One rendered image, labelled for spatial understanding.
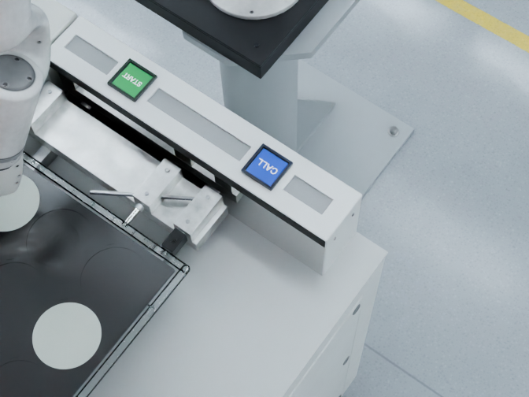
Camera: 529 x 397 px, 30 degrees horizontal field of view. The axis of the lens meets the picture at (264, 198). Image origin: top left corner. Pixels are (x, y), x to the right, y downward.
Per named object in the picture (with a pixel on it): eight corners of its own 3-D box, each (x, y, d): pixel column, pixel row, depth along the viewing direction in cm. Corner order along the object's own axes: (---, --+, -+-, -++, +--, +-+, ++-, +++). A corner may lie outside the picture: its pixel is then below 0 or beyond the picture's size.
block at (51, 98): (35, 134, 160) (30, 124, 157) (19, 123, 160) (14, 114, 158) (67, 99, 162) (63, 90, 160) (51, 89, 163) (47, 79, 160)
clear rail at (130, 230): (186, 276, 148) (186, 273, 146) (1, 147, 158) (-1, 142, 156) (192, 269, 148) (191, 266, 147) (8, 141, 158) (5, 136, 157)
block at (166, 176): (151, 214, 153) (149, 206, 150) (135, 202, 154) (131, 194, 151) (183, 176, 156) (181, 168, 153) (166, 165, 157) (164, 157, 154)
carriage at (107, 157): (197, 252, 153) (196, 245, 151) (24, 131, 163) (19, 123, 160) (228, 213, 156) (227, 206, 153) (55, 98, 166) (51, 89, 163)
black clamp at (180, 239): (173, 257, 150) (172, 251, 147) (162, 250, 150) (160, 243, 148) (187, 240, 151) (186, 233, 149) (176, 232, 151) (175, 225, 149)
